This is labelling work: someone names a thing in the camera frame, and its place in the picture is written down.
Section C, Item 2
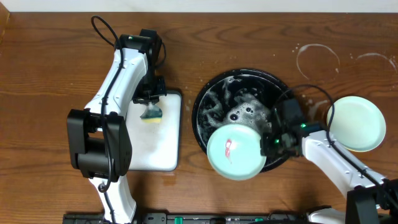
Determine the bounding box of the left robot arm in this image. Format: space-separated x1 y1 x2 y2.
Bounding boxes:
67 29 167 223

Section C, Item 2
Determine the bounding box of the black rectangular foam tray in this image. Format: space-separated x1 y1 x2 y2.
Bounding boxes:
126 90 182 172

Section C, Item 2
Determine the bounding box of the round black tray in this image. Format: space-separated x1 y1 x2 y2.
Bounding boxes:
192 68 293 153

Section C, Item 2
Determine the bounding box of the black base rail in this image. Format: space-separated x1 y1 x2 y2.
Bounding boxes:
62 213 310 224

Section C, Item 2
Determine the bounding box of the green yellow sponge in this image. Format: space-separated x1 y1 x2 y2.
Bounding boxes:
140 103 163 123

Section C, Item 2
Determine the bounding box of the light green plate front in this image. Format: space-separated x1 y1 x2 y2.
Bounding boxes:
206 124 267 180

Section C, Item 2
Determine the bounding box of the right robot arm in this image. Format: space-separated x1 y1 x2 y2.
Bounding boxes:
260 99 397 223

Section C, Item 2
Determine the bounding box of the light green plate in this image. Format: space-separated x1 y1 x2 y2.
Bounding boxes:
326 96 386 152
206 124 267 180

